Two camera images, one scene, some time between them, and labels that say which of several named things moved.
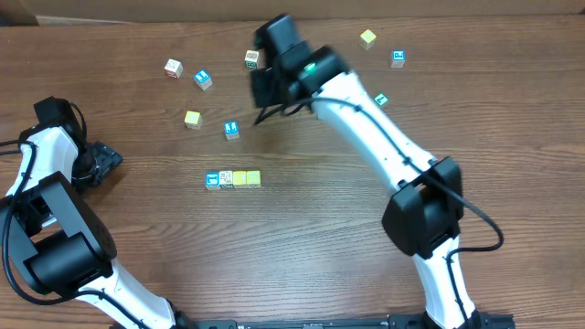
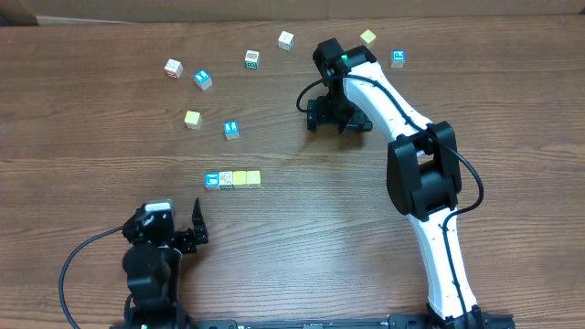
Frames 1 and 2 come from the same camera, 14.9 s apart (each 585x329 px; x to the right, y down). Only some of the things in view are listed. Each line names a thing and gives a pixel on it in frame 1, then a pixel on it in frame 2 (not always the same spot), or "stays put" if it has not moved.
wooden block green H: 253,178 stays put
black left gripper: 106,157 -> 186,238
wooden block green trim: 226,179 stays put
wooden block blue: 212,180 stays put
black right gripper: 264,100 -> 320,115
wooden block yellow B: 239,179 stays put
